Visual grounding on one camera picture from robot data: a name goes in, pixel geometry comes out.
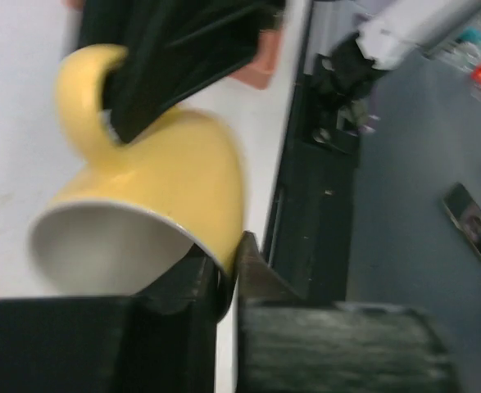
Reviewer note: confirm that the yellow mug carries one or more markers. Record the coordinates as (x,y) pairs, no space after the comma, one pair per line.
(134,211)

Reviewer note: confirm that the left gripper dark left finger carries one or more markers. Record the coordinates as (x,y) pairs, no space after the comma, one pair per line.
(160,340)

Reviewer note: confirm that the smartphone on floor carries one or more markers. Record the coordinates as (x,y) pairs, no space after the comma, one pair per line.
(465,213)

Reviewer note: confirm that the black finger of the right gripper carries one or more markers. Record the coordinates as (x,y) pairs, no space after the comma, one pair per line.
(130,116)

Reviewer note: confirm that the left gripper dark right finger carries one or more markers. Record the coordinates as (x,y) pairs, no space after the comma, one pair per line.
(288,344)

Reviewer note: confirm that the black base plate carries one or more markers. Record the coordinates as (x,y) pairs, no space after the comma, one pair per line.
(308,238)

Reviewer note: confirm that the pink plastic tray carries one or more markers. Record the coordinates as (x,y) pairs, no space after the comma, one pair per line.
(264,61)

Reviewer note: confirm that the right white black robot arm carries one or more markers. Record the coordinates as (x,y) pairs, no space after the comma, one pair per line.
(377,47)

